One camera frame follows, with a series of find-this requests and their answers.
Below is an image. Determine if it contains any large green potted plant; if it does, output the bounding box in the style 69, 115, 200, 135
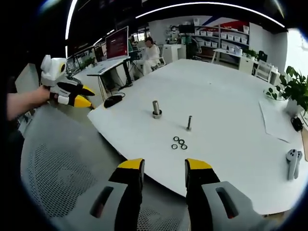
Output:
279, 65, 308, 116

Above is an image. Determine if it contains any small bushy green plant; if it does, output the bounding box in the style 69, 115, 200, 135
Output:
243, 49, 259, 60

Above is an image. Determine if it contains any white slatted chair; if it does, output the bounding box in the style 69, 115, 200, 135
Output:
255, 60, 274, 81

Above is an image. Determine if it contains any white standing desk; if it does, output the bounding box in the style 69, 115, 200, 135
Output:
86, 57, 132, 97

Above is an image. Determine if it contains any large computer monitor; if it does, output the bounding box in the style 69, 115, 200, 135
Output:
105, 26, 129, 61

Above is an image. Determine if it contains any metal storage shelf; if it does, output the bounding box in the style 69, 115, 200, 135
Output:
192, 23, 250, 52

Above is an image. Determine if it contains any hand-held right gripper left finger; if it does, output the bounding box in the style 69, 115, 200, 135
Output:
74, 158, 145, 231

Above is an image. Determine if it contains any black television screen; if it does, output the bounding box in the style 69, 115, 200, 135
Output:
179, 25, 195, 34

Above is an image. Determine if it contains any low white cabinet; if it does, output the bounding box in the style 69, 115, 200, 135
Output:
239, 57, 256, 73

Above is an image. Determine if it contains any large threaded stud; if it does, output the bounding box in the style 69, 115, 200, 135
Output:
152, 100, 163, 119

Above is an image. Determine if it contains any tall white cabinet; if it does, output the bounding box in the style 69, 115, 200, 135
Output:
163, 44, 187, 64

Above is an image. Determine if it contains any grey mesh office chair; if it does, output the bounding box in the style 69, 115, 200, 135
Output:
20, 105, 191, 231

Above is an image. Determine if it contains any leafy green plant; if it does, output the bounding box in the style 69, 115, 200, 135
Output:
80, 57, 96, 69

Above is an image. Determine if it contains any row of white storage boxes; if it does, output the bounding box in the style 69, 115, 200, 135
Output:
194, 25, 249, 49

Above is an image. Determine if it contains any black computer mouse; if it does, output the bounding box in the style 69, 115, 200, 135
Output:
103, 95, 122, 108

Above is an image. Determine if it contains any white paper sheet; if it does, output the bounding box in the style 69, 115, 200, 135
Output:
258, 100, 301, 144

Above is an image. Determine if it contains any person's left hand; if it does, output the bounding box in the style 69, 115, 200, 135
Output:
31, 85, 52, 106

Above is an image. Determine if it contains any straight ceiling light strip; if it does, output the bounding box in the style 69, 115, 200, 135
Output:
64, 0, 79, 40

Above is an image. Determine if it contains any small black device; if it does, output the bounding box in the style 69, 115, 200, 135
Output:
290, 116, 303, 132

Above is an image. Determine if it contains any wooden board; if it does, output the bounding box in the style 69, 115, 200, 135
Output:
303, 129, 308, 162

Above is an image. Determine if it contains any white side table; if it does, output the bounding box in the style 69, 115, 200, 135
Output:
213, 48, 243, 64

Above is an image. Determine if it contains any grey handheld controller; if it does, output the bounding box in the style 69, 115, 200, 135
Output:
294, 150, 303, 179
285, 148, 298, 180

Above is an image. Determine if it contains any curved ceiling light strip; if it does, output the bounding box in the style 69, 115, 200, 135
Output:
135, 1, 286, 28

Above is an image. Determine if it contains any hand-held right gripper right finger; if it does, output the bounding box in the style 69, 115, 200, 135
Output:
184, 158, 272, 231

